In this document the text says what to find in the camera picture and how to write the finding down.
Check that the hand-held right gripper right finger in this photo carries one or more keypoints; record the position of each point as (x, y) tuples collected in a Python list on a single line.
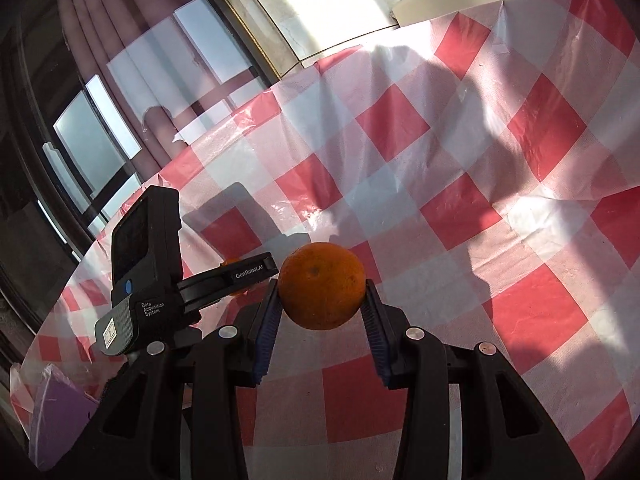
[(376, 340)]

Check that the purple box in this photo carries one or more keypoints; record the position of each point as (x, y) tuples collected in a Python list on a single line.
[(55, 410)]

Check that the small orange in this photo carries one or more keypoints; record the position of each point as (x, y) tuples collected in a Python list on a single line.
[(231, 261), (320, 285)]

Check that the red white checkered tablecloth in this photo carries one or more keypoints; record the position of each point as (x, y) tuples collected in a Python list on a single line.
[(425, 210)]

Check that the window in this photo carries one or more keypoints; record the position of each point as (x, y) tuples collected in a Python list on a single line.
[(85, 130)]

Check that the pink curtain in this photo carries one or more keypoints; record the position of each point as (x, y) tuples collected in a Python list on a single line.
[(125, 10)]

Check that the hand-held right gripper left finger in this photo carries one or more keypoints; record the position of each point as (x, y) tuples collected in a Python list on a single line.
[(266, 332)]

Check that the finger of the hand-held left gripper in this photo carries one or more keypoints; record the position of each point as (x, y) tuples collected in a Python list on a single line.
[(235, 274)]

